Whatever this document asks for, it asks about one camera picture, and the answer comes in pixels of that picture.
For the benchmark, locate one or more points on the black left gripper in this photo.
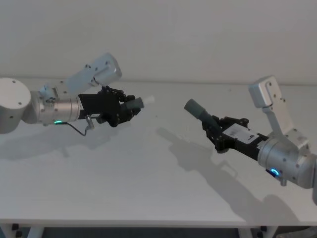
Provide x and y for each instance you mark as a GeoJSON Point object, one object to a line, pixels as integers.
{"type": "Point", "coordinates": [99, 106]}

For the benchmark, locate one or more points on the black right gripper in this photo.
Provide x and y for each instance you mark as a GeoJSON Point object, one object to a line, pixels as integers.
{"type": "Point", "coordinates": [241, 140]}

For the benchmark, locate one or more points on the grey marker with white tip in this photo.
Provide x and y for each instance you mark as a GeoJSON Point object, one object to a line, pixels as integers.
{"type": "Point", "coordinates": [135, 102]}

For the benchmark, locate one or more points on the grey marker cap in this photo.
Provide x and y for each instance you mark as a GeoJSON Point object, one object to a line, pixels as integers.
{"type": "Point", "coordinates": [198, 110]}

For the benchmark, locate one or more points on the white table leg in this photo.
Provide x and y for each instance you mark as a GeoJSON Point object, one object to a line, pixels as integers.
{"type": "Point", "coordinates": [29, 230]}
{"type": "Point", "coordinates": [260, 231]}

